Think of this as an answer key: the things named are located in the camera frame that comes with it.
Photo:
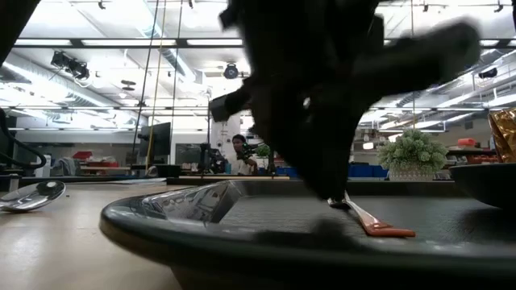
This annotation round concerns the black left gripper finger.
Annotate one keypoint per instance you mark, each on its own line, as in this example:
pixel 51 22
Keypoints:
pixel 310 169
pixel 336 169

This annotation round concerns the black round plate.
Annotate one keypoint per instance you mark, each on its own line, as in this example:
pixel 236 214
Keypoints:
pixel 488 183

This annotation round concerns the amber translucent cup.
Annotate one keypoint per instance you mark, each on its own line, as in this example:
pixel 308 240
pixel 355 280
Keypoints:
pixel 504 137

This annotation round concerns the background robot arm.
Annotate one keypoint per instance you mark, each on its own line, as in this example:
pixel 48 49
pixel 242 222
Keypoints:
pixel 211 159

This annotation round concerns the black rectangular tray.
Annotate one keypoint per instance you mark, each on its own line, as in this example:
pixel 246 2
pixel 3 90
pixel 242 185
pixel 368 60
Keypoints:
pixel 282 219

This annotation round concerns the blue storage bins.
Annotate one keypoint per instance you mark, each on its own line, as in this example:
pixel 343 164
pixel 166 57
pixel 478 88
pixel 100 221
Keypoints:
pixel 363 171

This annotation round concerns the person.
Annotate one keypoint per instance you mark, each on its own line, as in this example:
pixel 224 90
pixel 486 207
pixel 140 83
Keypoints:
pixel 242 165

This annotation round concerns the small green potted plant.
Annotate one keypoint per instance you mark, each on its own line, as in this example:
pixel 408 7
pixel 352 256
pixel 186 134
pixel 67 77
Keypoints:
pixel 411 155

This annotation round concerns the black round ceiling fixture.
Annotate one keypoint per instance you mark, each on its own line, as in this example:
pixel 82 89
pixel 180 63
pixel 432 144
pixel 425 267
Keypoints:
pixel 231 71

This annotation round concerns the orange container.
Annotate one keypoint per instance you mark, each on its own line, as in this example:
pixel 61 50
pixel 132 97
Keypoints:
pixel 467 142

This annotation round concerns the black computer monitor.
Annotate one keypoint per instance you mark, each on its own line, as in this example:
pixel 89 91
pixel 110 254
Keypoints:
pixel 159 141

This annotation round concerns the red box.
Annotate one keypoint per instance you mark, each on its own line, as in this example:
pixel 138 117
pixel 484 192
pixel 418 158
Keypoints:
pixel 82 155

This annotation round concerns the black ceiling spotlights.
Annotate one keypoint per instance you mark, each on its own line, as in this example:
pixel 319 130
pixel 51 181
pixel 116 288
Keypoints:
pixel 70 66

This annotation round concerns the black aluminium table frame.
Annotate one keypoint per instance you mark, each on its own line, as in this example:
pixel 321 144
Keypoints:
pixel 193 181

